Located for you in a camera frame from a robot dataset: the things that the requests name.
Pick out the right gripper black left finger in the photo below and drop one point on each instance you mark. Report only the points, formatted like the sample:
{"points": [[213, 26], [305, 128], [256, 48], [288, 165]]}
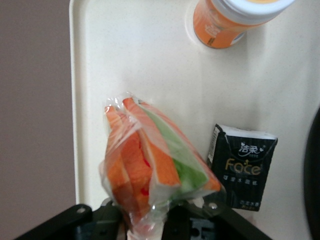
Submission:
{"points": [[75, 222]]}

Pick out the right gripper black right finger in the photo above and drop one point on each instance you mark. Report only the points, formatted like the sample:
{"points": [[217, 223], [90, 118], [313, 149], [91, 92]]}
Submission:
{"points": [[225, 225]]}

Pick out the orange yogurt bottle white lid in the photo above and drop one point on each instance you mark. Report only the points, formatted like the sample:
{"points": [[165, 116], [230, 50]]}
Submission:
{"points": [[220, 25]]}

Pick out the plastic triangle sandwich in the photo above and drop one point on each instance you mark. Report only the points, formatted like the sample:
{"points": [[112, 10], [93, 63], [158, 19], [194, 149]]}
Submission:
{"points": [[150, 162]]}

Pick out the black tissue pack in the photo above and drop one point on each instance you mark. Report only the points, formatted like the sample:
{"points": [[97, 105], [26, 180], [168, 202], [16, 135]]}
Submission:
{"points": [[242, 170]]}

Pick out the cream plastic serving tray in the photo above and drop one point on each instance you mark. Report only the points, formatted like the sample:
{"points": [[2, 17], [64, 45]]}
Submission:
{"points": [[162, 70]]}

